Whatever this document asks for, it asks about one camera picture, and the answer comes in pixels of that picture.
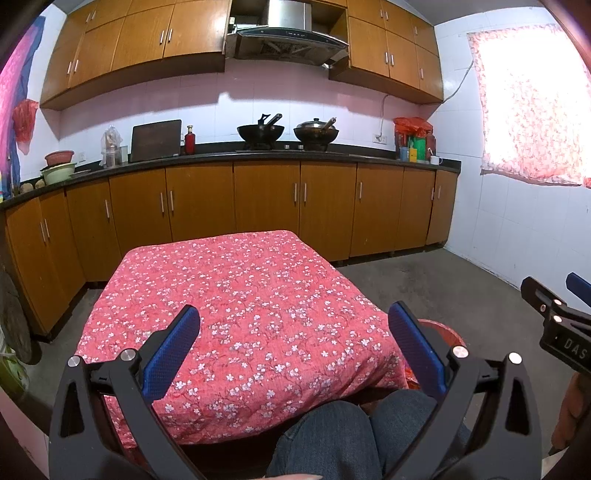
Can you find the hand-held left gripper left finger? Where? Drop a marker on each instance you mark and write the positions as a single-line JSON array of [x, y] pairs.
[[171, 350]]

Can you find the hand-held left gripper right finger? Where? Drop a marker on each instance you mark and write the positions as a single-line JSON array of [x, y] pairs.
[[415, 350]]

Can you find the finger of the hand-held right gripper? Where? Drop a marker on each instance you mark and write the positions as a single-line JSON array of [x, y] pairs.
[[535, 291], [579, 286]]

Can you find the red plastic bucket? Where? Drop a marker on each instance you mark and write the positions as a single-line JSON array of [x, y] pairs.
[[445, 333]]

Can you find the person's right hand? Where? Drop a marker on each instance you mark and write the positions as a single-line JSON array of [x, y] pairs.
[[567, 415]]

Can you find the person's right leg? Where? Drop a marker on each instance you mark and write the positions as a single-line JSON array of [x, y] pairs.
[[406, 415]]

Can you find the red floral tablecloth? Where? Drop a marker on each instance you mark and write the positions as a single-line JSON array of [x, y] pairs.
[[240, 300]]

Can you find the person's jeans knees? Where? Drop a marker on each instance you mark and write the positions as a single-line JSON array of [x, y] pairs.
[[323, 438]]

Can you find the dark round pan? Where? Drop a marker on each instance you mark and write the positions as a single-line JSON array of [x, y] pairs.
[[14, 318]]

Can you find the green plastic thing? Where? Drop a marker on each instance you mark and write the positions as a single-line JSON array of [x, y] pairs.
[[11, 376]]

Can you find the white cup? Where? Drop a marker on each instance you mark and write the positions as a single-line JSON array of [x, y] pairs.
[[435, 160]]

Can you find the orange wooden base cabinets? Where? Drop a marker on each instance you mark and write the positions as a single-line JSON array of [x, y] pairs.
[[268, 203]]

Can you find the green carton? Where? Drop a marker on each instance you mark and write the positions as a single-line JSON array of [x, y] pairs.
[[419, 150]]

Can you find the blue cup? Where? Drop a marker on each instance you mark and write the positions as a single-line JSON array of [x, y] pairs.
[[404, 154]]

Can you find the pink floral curtain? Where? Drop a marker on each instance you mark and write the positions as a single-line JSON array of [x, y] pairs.
[[526, 101]]

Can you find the black countertop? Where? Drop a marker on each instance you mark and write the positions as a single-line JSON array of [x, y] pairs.
[[207, 158]]

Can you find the red plastic bag over condiments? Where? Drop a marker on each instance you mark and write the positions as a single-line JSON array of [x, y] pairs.
[[411, 125]]

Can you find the dark cutting board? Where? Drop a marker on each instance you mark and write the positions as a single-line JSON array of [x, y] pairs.
[[154, 141]]

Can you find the clear bag with jars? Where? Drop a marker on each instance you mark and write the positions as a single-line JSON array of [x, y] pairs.
[[111, 145]]

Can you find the red plastic basket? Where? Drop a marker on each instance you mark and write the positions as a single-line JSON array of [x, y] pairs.
[[59, 158]]

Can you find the black wok with lid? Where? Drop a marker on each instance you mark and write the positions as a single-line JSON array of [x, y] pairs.
[[316, 133]]

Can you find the pink and blue cloth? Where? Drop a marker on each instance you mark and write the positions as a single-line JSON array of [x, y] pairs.
[[16, 78]]

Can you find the steel range hood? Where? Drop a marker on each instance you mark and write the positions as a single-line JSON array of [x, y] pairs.
[[286, 37]]

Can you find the red plastic bag on wall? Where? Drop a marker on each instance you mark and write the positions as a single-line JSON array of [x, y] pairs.
[[25, 122]]

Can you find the orange wooden wall cabinets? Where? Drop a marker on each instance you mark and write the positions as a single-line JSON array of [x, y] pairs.
[[138, 41], [392, 46]]

